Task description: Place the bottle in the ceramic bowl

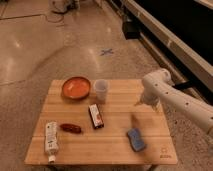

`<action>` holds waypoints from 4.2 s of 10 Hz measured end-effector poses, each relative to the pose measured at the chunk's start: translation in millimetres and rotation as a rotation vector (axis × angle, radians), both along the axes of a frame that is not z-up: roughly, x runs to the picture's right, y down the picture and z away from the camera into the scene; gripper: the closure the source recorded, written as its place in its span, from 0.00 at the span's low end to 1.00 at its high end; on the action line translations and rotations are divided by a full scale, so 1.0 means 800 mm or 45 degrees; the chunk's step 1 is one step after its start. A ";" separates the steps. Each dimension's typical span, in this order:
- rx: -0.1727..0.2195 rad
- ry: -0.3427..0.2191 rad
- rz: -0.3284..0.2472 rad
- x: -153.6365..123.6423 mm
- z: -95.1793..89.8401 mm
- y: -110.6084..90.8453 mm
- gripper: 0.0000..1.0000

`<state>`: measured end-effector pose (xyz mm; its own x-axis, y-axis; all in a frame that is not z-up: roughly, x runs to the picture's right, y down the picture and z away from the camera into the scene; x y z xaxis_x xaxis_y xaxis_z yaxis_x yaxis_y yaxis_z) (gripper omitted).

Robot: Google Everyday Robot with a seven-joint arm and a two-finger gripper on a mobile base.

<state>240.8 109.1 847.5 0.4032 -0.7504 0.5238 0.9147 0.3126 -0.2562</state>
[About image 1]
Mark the white squeeze bottle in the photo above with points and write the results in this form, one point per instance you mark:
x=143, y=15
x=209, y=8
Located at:
x=51, y=144

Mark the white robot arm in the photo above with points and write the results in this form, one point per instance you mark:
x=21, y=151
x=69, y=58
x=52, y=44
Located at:
x=156, y=87

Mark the orange ceramic bowl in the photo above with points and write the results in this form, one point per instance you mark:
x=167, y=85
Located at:
x=76, y=88

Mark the translucent plastic cup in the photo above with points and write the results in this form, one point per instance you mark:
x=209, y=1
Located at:
x=101, y=89

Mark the dark red sausage toy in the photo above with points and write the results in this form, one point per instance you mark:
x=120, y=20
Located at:
x=71, y=128

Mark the blue sponge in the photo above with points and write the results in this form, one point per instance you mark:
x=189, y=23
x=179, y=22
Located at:
x=135, y=140

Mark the black box on floor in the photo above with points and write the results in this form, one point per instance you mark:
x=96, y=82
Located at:
x=130, y=31

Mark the white machine base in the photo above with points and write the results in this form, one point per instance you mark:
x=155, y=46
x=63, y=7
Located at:
x=63, y=6

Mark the long white counter edge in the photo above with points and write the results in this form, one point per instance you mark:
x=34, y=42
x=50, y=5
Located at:
x=181, y=32

